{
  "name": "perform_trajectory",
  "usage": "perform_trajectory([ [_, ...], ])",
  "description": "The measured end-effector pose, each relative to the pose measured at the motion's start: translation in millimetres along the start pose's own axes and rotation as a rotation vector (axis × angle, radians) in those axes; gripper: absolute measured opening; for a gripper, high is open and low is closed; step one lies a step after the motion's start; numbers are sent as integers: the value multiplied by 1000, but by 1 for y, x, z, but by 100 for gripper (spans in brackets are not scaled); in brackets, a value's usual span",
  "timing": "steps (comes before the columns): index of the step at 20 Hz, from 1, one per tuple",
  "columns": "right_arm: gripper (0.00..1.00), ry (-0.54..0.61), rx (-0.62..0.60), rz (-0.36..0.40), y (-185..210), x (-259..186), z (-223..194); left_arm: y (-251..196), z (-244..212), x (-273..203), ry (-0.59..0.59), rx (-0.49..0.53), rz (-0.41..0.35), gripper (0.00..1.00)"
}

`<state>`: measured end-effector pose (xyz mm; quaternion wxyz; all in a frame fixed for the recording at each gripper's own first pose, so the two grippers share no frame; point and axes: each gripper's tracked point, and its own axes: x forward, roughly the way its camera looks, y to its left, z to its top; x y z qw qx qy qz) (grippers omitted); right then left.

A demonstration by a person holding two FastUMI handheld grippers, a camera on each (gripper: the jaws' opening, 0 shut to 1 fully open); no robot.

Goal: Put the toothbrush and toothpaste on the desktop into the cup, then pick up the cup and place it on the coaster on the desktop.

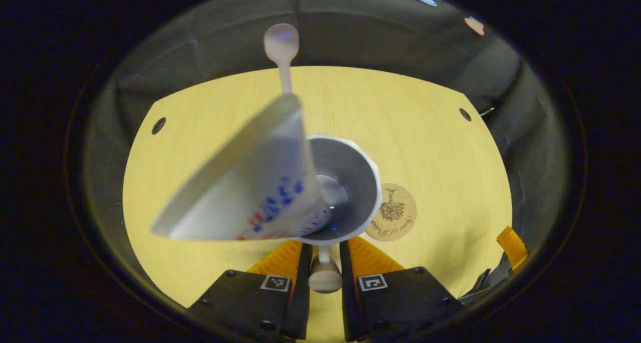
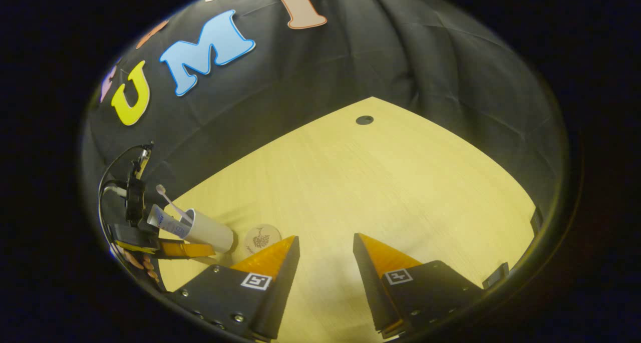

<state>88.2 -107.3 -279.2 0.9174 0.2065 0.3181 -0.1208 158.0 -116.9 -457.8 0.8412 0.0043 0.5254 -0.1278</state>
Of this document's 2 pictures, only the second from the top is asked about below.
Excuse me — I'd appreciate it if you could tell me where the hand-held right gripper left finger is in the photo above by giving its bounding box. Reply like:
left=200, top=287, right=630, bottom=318
left=168, top=235, right=301, bottom=341

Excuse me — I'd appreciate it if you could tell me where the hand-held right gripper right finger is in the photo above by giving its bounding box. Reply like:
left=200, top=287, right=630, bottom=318
left=353, top=233, right=485, bottom=339

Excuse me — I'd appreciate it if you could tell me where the white cup with wooden handle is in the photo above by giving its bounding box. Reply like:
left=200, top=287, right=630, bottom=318
left=180, top=209, right=235, bottom=253

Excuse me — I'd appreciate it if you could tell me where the white toothpaste tube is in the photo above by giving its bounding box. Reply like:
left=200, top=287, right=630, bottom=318
left=147, top=204, right=192, bottom=239

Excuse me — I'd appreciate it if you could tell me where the white toothbrush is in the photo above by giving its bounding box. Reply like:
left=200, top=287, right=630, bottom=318
left=156, top=184, right=194, bottom=224

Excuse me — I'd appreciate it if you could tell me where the round cork coaster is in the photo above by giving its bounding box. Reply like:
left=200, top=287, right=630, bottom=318
left=244, top=224, right=282, bottom=256

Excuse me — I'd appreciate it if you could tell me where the wooden desktop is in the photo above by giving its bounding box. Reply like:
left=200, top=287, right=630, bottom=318
left=158, top=97, right=537, bottom=343

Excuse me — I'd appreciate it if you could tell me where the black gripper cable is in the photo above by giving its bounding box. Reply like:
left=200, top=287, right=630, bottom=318
left=98, top=144, right=151, bottom=253

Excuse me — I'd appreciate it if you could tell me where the black desk edge bracket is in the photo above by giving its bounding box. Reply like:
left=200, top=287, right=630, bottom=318
left=482, top=262, right=510, bottom=289

